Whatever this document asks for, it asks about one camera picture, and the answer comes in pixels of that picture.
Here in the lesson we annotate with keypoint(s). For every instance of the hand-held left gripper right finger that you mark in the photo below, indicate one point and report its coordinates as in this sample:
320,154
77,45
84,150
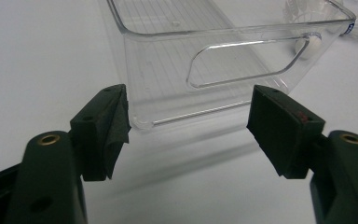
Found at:
279,133

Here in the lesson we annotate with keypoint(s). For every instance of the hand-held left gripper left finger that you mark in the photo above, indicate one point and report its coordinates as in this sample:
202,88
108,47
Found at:
99,133

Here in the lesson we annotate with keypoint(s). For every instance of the white table cover board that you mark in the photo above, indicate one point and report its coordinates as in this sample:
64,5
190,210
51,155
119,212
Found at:
43,62

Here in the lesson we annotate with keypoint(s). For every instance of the clear plastic bin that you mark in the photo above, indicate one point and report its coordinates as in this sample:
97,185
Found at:
155,77

